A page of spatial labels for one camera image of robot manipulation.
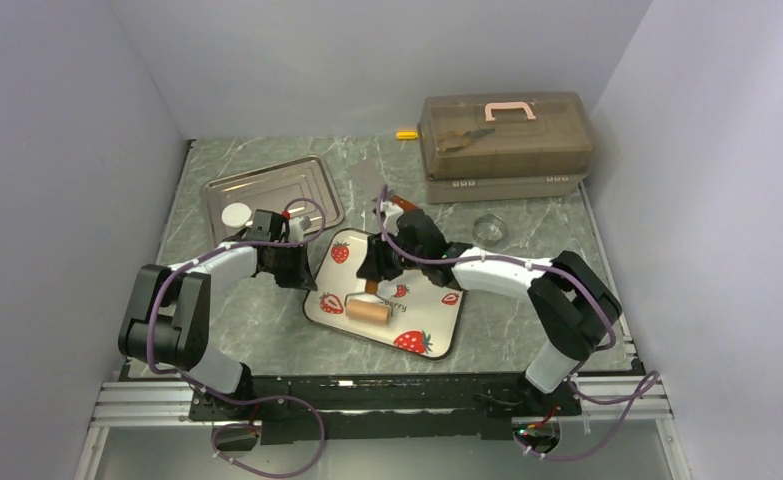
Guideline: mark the spatula with wooden handle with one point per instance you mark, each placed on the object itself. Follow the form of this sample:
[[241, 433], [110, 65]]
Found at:
[[386, 194]]

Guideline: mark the steel baking tray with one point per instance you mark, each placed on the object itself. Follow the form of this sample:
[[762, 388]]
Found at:
[[270, 188]]

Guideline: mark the brown translucent tool box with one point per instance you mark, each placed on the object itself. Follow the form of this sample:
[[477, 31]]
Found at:
[[485, 147]]

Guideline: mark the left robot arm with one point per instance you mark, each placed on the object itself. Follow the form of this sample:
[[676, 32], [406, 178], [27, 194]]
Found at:
[[167, 319]]

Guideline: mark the wooden rolling pin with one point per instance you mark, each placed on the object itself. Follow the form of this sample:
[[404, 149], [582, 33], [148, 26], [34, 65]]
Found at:
[[367, 305]]

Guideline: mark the yellow small object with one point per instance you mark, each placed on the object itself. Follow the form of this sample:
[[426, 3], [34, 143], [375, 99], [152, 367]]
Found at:
[[407, 135]]

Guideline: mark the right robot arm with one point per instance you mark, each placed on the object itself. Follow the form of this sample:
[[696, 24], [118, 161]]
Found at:
[[574, 306]]

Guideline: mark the flat round dough wrapper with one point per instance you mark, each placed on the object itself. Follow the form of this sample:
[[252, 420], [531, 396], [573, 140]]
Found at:
[[236, 215]]

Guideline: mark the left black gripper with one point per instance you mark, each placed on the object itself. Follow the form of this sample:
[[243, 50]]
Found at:
[[301, 277]]

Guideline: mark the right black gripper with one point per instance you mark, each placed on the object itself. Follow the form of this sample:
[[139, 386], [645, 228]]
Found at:
[[377, 266]]

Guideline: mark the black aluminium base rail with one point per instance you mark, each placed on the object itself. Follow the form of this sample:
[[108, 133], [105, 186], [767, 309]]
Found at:
[[298, 408]]

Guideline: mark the strawberry pattern white tray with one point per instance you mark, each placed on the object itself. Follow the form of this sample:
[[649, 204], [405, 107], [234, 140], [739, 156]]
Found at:
[[408, 313]]

